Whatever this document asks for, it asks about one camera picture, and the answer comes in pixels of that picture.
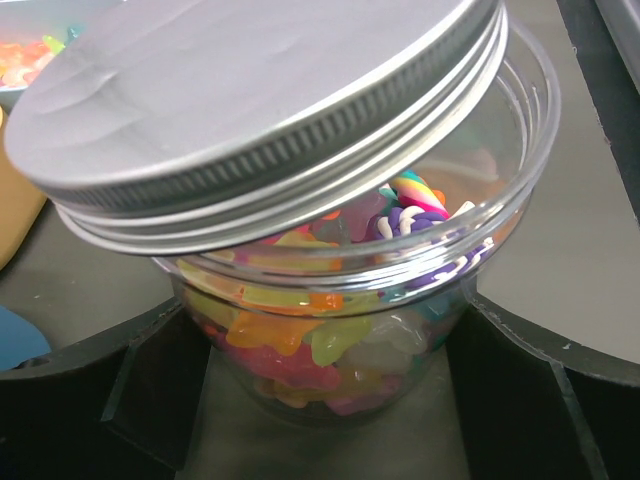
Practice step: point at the light blue candy tray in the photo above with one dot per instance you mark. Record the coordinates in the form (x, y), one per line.
(33, 32)

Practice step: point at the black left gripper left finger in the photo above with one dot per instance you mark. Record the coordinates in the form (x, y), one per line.
(120, 404)

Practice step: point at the orange candy tray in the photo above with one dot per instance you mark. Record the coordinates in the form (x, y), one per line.
(21, 203)

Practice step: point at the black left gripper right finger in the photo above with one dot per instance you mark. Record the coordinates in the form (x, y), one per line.
(533, 404)

